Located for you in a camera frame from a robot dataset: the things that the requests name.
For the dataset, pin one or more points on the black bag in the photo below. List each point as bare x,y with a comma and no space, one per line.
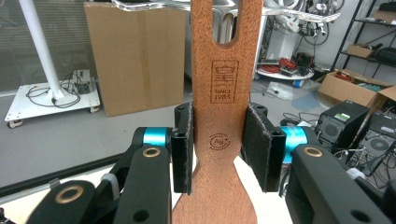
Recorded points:
387,56

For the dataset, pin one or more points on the black metal shelf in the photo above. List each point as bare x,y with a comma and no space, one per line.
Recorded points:
351,37

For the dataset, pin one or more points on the round white platform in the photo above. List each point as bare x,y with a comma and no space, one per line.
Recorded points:
286,75

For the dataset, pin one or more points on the large cardboard box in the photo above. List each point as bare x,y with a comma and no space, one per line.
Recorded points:
137,59

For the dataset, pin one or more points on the black computer tower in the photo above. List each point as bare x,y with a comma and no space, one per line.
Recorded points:
339,124
378,143

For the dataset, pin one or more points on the white paper sheet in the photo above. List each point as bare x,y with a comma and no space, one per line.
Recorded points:
280,90

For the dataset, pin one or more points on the open cardboard box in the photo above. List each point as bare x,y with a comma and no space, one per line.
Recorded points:
345,90

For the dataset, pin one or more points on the small cardboard box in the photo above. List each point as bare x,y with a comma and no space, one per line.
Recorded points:
359,50

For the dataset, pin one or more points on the white robot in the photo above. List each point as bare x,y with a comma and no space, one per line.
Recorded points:
283,34

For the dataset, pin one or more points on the white stand on wheeled platform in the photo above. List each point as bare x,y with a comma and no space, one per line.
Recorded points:
40,46

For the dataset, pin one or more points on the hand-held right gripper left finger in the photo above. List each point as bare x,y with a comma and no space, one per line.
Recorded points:
182,149

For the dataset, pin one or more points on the wooden spatula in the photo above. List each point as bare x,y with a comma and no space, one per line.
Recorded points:
221,93

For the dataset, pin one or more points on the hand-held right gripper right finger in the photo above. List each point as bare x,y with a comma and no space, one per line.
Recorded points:
258,146

